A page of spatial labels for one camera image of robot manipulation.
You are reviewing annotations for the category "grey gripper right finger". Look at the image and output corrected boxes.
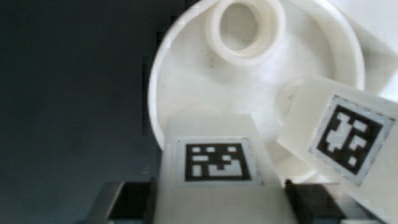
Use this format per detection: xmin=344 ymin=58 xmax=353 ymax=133
xmin=284 ymin=180 xmax=346 ymax=224

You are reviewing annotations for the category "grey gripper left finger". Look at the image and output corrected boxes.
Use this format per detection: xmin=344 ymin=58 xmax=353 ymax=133
xmin=76 ymin=181 xmax=156 ymax=224

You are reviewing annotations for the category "white stool leg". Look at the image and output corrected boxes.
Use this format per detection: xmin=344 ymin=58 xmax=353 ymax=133
xmin=276 ymin=77 xmax=398 ymax=224
xmin=154 ymin=115 xmax=298 ymax=224

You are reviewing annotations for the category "white round stool seat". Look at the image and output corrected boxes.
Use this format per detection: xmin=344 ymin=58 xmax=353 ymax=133
xmin=145 ymin=0 xmax=367 ymax=154

